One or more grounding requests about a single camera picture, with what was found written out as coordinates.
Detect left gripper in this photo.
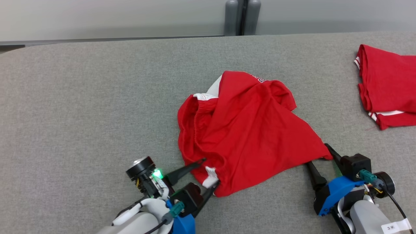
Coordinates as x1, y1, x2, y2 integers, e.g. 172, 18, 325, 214
126, 157, 221, 217

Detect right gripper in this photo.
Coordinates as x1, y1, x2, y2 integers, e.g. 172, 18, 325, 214
307, 143, 396, 208

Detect red shorts with white stripes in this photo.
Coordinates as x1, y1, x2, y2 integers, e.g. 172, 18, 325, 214
177, 71, 333, 198

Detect red basketball jersey number 23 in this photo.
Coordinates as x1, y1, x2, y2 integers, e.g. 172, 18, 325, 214
354, 44, 416, 131

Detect white paper label tag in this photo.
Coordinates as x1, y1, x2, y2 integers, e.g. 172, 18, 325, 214
381, 218, 412, 233

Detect teal left camera connector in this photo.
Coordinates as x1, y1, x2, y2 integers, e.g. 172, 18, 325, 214
162, 201, 185, 225

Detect teal camera connector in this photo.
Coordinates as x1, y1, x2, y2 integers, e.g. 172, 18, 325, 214
162, 201, 185, 225
358, 169, 378, 185

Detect teal right camera connector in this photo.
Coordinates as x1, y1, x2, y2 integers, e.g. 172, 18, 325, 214
358, 169, 378, 185

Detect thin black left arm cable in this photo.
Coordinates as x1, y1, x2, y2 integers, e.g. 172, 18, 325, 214
143, 218, 172, 234

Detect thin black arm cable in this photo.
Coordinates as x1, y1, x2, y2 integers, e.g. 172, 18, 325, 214
378, 185, 410, 225
143, 218, 172, 234

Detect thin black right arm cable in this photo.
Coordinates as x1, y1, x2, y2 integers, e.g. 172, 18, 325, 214
378, 185, 410, 225

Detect grey cylindrical post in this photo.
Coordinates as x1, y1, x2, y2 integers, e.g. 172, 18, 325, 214
244, 0, 262, 35
224, 0, 240, 36

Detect grey skirting rail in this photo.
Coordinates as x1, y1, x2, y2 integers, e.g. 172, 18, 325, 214
0, 35, 225, 46

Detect grey vertical partition frame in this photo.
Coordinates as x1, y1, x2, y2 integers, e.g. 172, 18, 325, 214
238, 0, 250, 35

